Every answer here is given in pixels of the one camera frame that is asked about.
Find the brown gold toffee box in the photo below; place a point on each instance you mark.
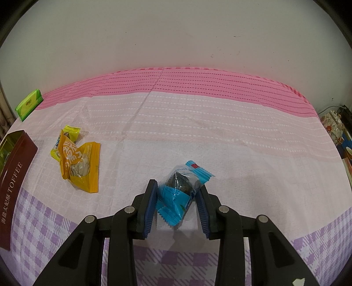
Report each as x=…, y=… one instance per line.
x=16, y=176

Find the orange yellow cracker packet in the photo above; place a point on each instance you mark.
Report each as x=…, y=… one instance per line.
x=82, y=167

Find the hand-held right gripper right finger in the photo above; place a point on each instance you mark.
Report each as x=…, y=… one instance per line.
x=203, y=214

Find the blue snack red mark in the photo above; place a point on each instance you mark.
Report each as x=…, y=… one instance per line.
x=176, y=198

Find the green snack packet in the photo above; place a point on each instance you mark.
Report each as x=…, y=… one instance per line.
x=29, y=104

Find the floral patterned packet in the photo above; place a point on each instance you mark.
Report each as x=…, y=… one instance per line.
x=332, y=126

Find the white paper scrap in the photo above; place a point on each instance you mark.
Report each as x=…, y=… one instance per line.
x=299, y=282

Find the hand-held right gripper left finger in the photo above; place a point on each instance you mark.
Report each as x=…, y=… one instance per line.
x=151, y=209

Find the yellow wrapped round candy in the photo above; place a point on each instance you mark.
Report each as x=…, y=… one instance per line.
x=56, y=151

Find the pink purple checked tablecloth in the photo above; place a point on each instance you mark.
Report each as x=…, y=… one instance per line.
x=220, y=123

